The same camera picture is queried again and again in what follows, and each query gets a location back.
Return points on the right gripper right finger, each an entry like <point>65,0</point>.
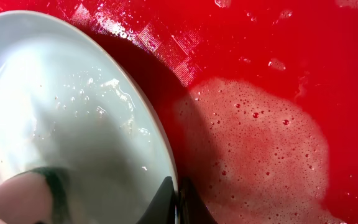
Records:
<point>192,208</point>

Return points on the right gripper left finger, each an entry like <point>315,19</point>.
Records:
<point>162,209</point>

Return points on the pink sponge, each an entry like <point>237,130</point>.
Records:
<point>38,195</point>

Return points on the light blue plate top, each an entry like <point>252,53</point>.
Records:
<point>66,103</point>

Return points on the red plastic tray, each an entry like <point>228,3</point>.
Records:
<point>259,99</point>

